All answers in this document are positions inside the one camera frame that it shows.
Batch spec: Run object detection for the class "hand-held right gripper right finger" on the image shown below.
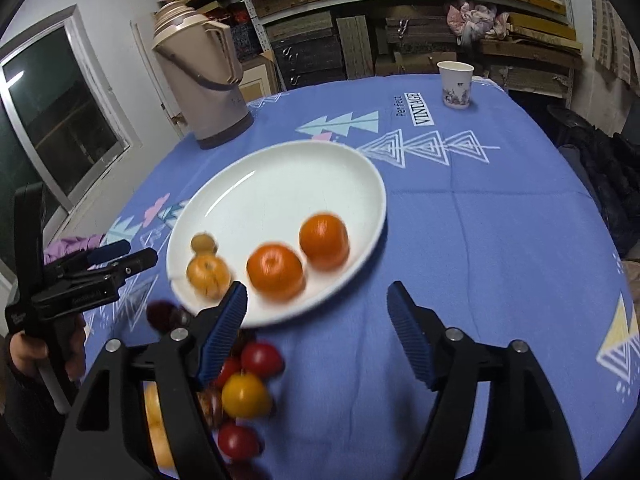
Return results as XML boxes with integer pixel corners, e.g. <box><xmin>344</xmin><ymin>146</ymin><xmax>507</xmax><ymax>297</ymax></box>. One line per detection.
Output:
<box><xmin>386</xmin><ymin>281</ymin><xmax>583</xmax><ymax>480</ymax></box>

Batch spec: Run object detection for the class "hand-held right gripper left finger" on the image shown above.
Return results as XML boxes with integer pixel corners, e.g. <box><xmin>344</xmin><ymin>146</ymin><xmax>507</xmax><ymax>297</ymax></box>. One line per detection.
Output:
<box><xmin>50</xmin><ymin>281</ymin><xmax>249</xmax><ymax>480</ymax></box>

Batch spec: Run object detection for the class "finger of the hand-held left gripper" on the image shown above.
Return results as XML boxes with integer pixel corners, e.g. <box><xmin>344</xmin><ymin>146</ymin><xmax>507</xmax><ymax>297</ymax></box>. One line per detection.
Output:
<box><xmin>65</xmin><ymin>247</ymin><xmax>159</xmax><ymax>292</ymax></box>
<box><xmin>47</xmin><ymin>239</ymin><xmax>132</xmax><ymax>281</ymax></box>

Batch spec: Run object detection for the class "red cherry tomato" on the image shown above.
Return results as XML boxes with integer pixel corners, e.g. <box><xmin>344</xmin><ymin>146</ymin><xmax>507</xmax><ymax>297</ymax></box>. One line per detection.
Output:
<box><xmin>216</xmin><ymin>357</ymin><xmax>243</xmax><ymax>388</ymax></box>
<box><xmin>217</xmin><ymin>421</ymin><xmax>263</xmax><ymax>461</ymax></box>
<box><xmin>241</xmin><ymin>341</ymin><xmax>285</xmax><ymax>378</ymax></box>

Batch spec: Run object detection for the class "dark red plum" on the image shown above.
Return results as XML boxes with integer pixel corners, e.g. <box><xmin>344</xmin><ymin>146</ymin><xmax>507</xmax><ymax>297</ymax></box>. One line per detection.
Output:
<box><xmin>146</xmin><ymin>301</ymin><xmax>193</xmax><ymax>333</ymax></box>

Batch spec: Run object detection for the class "yellow speckled round fruit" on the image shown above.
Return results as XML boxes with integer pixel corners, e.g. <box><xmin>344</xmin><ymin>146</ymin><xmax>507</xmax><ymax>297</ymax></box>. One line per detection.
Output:
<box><xmin>186</xmin><ymin>255</ymin><xmax>231</xmax><ymax>298</ymax></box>

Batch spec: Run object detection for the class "yellow round tomato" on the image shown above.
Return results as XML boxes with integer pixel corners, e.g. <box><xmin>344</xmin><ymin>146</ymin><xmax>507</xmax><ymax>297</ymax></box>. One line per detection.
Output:
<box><xmin>221</xmin><ymin>371</ymin><xmax>273</xmax><ymax>420</ymax></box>

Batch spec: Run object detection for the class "small yellow round fruit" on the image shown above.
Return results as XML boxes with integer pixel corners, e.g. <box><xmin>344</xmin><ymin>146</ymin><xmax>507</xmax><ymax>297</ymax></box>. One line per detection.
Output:
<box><xmin>191</xmin><ymin>232</ymin><xmax>218</xmax><ymax>256</ymax></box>

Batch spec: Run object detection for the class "orange mandarin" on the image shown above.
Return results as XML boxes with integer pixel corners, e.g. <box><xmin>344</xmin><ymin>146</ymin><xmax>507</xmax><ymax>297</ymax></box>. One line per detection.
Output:
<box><xmin>299</xmin><ymin>213</ymin><xmax>350</xmax><ymax>270</ymax></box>
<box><xmin>246</xmin><ymin>243</ymin><xmax>306</xmax><ymax>302</ymax></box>

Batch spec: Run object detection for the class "large pale yellow fruit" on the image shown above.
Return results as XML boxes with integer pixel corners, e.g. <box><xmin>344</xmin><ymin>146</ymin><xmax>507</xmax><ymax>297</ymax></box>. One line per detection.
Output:
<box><xmin>144</xmin><ymin>382</ymin><xmax>176</xmax><ymax>468</ymax></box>

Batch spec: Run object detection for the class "white round plate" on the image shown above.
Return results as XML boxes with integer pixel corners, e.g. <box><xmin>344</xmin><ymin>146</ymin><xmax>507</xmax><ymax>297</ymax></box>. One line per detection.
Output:
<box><xmin>166</xmin><ymin>141</ymin><xmax>388</xmax><ymax>328</ymax></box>

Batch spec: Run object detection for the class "person's left forearm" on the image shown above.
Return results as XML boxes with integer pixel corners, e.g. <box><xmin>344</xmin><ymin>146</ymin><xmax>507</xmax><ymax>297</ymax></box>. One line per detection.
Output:
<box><xmin>0</xmin><ymin>360</ymin><xmax>76</xmax><ymax>480</ymax></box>

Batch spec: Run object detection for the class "person's left hand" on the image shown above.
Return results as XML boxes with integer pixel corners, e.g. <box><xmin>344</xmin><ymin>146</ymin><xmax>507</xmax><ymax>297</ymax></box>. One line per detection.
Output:
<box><xmin>7</xmin><ymin>327</ymin><xmax>88</xmax><ymax>382</ymax></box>

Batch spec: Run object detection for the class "purple cloth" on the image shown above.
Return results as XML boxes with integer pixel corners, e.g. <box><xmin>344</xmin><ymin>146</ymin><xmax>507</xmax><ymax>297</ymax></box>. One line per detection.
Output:
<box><xmin>44</xmin><ymin>234</ymin><xmax>106</xmax><ymax>266</ymax></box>

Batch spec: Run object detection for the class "blue printed tablecloth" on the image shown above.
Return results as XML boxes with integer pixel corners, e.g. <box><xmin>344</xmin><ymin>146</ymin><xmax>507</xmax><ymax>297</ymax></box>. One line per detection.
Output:
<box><xmin>42</xmin><ymin>74</ymin><xmax>640</xmax><ymax>480</ymax></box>

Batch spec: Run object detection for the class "dark glass window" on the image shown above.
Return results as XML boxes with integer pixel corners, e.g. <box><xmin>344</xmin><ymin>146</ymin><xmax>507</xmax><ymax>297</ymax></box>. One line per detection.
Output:
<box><xmin>0</xmin><ymin>5</ymin><xmax>143</xmax><ymax>221</ymax></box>

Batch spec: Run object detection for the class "beige thermos jug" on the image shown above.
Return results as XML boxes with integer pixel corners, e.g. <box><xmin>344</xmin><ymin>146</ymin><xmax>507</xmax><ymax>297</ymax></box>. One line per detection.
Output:
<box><xmin>151</xmin><ymin>1</ymin><xmax>255</xmax><ymax>150</ymax></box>

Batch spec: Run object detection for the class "framed board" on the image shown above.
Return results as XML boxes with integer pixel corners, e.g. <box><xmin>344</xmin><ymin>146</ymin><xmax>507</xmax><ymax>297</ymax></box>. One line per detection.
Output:
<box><xmin>240</xmin><ymin>55</ymin><xmax>281</xmax><ymax>103</ymax></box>

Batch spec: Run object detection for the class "white paper cup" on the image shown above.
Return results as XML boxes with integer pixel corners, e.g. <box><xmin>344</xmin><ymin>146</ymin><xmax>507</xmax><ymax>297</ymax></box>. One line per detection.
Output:
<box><xmin>437</xmin><ymin>60</ymin><xmax>475</xmax><ymax>109</ymax></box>

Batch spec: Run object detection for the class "pile of dark clothes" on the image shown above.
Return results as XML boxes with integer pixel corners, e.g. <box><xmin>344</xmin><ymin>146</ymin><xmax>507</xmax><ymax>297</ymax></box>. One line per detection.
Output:
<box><xmin>547</xmin><ymin>105</ymin><xmax>640</xmax><ymax>256</ymax></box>

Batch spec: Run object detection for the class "metal shelf with boxes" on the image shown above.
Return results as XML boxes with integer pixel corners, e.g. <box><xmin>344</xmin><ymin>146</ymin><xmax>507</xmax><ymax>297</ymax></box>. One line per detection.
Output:
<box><xmin>152</xmin><ymin>0</ymin><xmax>586</xmax><ymax>96</ymax></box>

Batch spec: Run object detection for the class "pink crumpled cloth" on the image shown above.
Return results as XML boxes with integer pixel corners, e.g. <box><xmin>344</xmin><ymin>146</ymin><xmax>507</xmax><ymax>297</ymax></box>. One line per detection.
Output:
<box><xmin>446</xmin><ymin>1</ymin><xmax>511</xmax><ymax>43</ymax></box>

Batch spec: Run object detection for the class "beige woven hanging cloth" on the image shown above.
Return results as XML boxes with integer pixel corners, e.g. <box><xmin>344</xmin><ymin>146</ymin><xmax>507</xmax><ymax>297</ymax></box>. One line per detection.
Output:
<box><xmin>592</xmin><ymin>0</ymin><xmax>640</xmax><ymax>81</ymax></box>

